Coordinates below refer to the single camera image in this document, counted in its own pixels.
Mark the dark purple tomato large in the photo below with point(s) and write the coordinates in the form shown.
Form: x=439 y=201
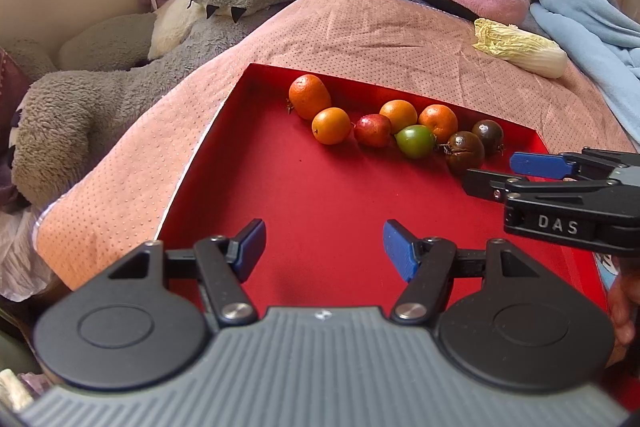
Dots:
x=463 y=151

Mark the small orange kumquat front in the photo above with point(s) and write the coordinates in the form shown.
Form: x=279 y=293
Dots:
x=331 y=126

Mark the small orange kumquat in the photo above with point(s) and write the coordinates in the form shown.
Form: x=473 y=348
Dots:
x=331 y=126
x=400 y=113

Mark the red shallow tray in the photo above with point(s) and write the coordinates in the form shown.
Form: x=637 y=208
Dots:
x=511 y=348

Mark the light blue blanket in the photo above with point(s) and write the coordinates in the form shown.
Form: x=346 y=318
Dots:
x=603 y=43

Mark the blue tiger cartoon plate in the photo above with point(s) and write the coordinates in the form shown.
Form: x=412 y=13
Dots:
x=607 y=269

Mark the green tomato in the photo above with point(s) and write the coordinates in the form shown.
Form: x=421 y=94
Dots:
x=415 y=141

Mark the grey Totoro plush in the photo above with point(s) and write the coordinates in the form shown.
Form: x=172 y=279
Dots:
x=61 y=115

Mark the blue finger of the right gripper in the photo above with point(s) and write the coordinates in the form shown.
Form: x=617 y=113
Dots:
x=489 y=185
x=546 y=166

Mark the napa cabbage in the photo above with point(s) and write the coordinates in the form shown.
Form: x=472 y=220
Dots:
x=528 y=51

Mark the large orange tangerine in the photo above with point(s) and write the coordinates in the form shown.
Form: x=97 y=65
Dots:
x=308 y=96

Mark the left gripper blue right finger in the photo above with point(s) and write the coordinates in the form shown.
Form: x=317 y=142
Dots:
x=403 y=249

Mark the dark purple tomato small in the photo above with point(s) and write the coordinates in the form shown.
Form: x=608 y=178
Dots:
x=490 y=134

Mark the salmon dotted bedspread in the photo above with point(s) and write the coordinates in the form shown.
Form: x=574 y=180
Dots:
x=391 y=43

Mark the small red fruit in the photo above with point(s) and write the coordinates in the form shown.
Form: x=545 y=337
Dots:
x=373 y=130

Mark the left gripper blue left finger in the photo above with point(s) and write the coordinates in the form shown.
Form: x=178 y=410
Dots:
x=245 y=249

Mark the small orange kumquat back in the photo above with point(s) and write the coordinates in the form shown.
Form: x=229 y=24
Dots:
x=400 y=113

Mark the person's right hand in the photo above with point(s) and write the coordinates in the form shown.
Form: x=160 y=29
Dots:
x=623 y=300

